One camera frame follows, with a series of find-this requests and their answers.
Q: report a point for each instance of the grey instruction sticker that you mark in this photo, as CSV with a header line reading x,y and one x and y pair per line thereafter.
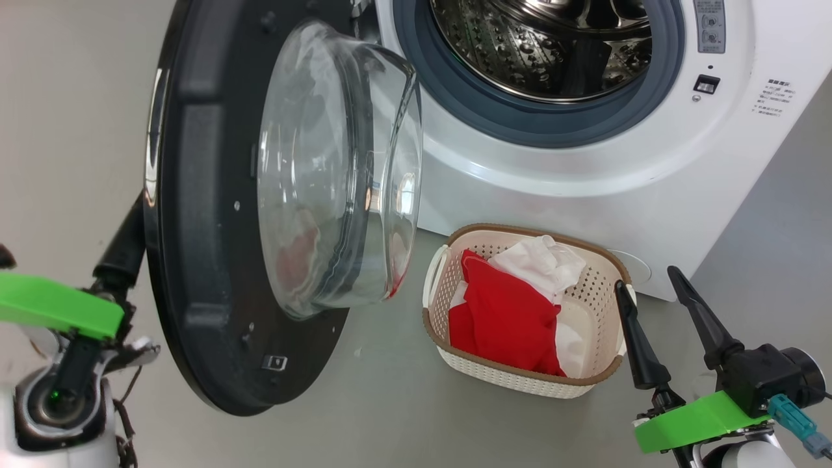
x,y
710,26

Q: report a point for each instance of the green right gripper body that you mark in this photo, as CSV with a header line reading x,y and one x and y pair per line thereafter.
x,y
702,422

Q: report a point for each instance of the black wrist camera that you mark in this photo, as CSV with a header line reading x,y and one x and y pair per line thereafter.
x,y
770,377
5,257

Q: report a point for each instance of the plain red garment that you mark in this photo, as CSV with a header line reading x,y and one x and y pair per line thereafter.
x,y
513,318

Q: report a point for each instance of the cream perforated laundry basket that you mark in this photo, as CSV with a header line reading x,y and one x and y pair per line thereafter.
x,y
598,299

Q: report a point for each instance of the grey rubber door gasket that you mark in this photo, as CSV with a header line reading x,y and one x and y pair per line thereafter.
x,y
520,123

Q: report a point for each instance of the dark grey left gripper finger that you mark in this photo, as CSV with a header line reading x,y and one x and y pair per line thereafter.
x,y
123,247

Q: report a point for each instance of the round white filter cover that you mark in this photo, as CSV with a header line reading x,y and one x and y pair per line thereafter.
x,y
634,266

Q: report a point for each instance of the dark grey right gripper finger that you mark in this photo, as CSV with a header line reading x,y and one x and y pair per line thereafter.
x,y
705,325
640,351

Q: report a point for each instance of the stainless steel washing machine drum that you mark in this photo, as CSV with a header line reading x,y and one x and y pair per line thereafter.
x,y
539,45

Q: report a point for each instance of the teal right camera connector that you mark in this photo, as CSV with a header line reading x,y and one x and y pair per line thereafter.
x,y
796,422

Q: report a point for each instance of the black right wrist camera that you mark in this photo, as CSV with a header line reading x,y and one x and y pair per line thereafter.
x,y
770,377

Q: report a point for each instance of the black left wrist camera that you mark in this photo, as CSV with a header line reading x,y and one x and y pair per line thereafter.
x,y
5,257

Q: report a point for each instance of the white front-load washing machine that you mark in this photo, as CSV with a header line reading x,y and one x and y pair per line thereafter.
x,y
585,169

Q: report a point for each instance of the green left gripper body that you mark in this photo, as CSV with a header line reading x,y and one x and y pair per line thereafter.
x,y
58,305

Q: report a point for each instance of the black round washer door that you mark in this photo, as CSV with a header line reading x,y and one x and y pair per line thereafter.
x,y
208,227

